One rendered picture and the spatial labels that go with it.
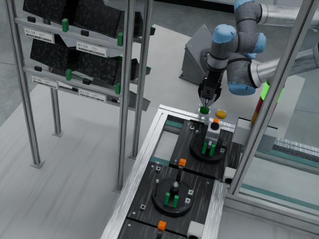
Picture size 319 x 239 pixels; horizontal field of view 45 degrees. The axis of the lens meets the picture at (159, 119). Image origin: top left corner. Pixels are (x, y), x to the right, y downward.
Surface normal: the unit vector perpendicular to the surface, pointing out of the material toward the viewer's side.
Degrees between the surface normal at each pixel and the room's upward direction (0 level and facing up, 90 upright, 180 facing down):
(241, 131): 90
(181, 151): 0
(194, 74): 90
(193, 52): 45
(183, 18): 0
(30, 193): 0
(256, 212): 90
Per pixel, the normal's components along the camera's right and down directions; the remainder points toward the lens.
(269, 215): -0.28, 0.65
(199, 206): 0.11, -0.71
